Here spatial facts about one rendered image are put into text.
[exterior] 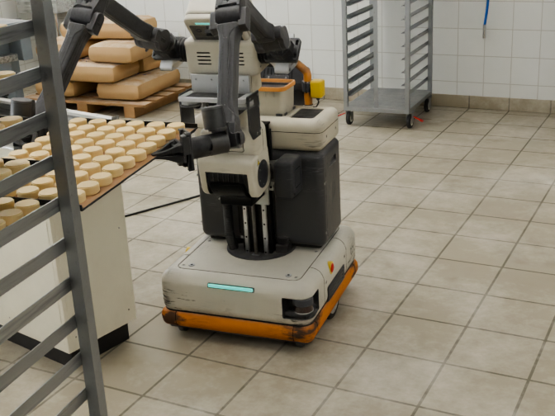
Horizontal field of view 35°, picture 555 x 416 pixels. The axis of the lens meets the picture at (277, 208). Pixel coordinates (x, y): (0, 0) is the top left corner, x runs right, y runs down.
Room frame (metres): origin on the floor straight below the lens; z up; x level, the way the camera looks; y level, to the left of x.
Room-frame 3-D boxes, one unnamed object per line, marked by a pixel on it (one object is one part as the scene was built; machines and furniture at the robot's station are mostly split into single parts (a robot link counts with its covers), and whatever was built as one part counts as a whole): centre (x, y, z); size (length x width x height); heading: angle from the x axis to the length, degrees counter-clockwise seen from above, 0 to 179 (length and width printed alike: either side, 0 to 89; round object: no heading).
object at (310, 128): (3.33, 0.04, 0.59); 0.55 x 0.34 x 0.83; 69
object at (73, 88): (7.36, 1.63, 0.19); 0.72 x 0.42 x 0.15; 155
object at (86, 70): (7.04, 1.46, 0.34); 0.72 x 0.42 x 0.15; 67
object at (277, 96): (3.35, 0.03, 0.87); 0.23 x 0.15 x 0.11; 69
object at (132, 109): (7.23, 1.36, 0.06); 1.20 x 0.80 x 0.11; 65
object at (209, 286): (3.25, 0.07, 0.16); 0.67 x 0.64 x 0.25; 159
